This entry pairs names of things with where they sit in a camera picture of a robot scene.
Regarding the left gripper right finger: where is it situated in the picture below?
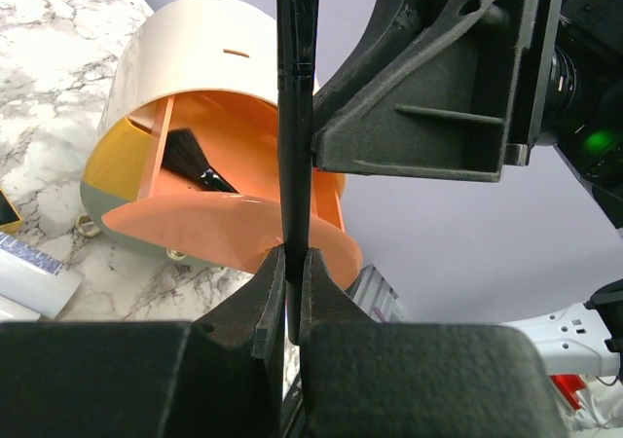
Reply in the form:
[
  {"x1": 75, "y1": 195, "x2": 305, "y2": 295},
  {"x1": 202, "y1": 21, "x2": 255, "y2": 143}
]
[{"x1": 301, "y1": 249, "x2": 567, "y2": 437}]

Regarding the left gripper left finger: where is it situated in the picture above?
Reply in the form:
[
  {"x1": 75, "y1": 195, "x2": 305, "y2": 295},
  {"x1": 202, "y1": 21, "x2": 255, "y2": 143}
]
[{"x1": 1, "y1": 247, "x2": 285, "y2": 437}]

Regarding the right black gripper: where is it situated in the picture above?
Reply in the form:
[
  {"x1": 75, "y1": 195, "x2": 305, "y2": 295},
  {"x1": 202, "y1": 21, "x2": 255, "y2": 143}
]
[{"x1": 312, "y1": 0, "x2": 562, "y2": 182}]

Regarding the black round makeup brush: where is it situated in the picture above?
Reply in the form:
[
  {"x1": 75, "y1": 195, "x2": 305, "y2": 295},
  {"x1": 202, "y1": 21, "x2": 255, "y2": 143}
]
[{"x1": 276, "y1": 0, "x2": 319, "y2": 345}]

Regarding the white round makeup organizer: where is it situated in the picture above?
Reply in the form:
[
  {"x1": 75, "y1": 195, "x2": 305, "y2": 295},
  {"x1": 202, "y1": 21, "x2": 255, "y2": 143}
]
[{"x1": 79, "y1": 0, "x2": 364, "y2": 291}]

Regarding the black fan makeup brush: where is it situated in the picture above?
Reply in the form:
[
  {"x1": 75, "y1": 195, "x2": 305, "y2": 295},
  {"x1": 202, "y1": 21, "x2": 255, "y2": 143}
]
[{"x1": 162, "y1": 128, "x2": 238, "y2": 194}]

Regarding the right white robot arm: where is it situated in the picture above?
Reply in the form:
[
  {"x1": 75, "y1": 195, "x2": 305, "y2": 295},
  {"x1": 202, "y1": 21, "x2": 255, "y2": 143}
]
[{"x1": 312, "y1": 0, "x2": 622, "y2": 226}]

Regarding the white spray bottle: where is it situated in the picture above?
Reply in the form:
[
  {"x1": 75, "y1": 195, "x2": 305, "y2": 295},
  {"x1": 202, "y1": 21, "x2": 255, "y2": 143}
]
[{"x1": 1, "y1": 232, "x2": 83, "y2": 318}]

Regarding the gold black lipstick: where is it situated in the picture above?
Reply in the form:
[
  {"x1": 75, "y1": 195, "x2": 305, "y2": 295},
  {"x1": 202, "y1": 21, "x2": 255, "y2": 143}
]
[{"x1": 0, "y1": 190, "x2": 23, "y2": 235}]

